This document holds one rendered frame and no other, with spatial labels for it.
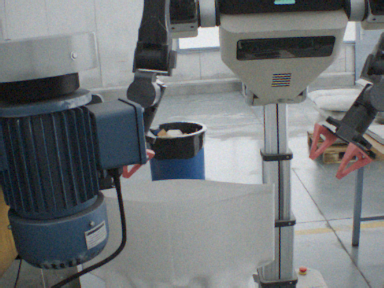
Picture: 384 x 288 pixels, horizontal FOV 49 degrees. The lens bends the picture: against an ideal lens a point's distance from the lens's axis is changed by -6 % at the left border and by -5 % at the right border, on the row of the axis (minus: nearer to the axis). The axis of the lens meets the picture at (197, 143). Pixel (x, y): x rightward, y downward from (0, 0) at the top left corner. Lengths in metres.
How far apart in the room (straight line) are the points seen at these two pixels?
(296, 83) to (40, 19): 8.25
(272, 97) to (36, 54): 1.05
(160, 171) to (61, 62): 2.71
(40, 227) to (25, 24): 8.98
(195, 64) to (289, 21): 7.69
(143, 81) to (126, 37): 8.20
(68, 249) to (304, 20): 0.96
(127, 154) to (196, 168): 2.60
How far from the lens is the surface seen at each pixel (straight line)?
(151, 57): 0.92
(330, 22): 1.35
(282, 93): 1.50
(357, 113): 0.96
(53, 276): 1.55
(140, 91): 0.85
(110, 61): 9.12
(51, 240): 0.65
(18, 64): 0.57
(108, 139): 0.64
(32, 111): 0.59
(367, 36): 9.58
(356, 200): 2.83
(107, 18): 9.10
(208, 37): 8.94
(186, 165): 3.20
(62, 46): 0.58
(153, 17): 0.90
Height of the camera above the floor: 1.42
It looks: 15 degrees down
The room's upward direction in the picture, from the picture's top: 4 degrees counter-clockwise
